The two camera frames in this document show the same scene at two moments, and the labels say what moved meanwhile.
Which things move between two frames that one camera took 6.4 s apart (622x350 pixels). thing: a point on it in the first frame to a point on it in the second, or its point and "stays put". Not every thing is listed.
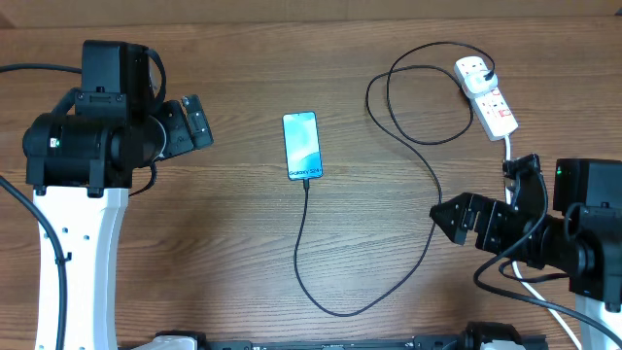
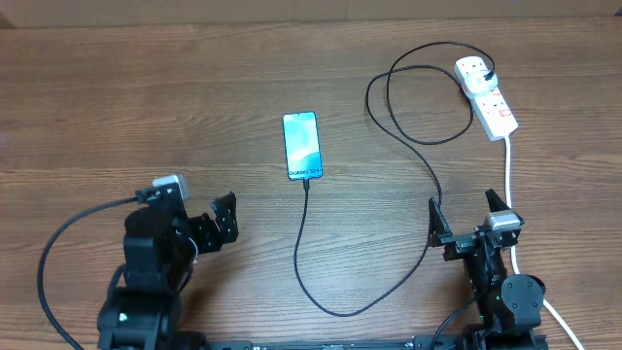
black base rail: [486, 335] stays put
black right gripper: [490, 214] to [459, 244]
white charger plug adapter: [476, 84] stays put
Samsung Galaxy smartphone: [302, 149] stays put
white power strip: [492, 111] stays put
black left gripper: [184, 138] to [211, 238]
